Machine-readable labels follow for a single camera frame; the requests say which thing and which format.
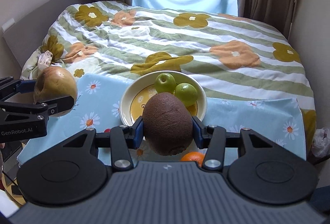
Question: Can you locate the cream ceramic bowl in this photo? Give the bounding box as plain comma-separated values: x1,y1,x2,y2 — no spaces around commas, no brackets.
120,71,207,126

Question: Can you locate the grey bed headboard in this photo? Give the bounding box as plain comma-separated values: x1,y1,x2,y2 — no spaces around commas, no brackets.
3,0,92,67

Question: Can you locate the crumpled pink white wrapper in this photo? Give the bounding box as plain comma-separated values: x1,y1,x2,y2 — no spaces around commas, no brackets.
38,50,53,71

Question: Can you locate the brown kiwi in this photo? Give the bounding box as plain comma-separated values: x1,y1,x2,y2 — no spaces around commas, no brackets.
142,92,193,156

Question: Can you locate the white plastic bag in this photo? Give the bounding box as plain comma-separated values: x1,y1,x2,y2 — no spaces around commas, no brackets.
311,128,330,158

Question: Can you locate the blue daisy tablecloth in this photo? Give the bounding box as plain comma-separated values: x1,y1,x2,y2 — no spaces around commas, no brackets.
17,74,306,164

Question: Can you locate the large orange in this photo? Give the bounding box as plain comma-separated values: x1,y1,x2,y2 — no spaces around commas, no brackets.
180,151,205,167

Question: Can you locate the green apple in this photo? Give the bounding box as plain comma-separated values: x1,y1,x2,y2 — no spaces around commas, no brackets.
174,83,198,107
154,73,177,94

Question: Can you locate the floral striped duvet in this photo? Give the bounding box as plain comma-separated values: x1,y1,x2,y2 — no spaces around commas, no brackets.
21,1,316,145

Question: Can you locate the large yellowish wrinkled apple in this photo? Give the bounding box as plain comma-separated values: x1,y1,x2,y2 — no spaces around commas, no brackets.
33,66,78,104

